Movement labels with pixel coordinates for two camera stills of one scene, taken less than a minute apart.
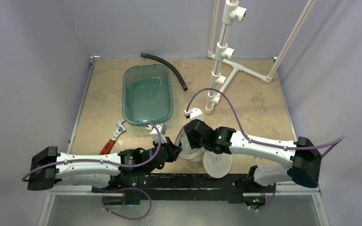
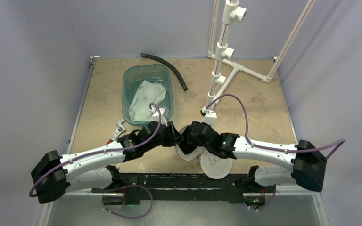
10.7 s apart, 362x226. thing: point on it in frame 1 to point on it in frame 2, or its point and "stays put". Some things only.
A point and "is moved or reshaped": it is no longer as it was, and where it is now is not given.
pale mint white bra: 185,144 is moved or reshaped
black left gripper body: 168,146 to 166,139
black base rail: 138,188 stays put
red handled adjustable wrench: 108,147 stays put
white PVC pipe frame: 224,70 stays put
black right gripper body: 190,135 stays put
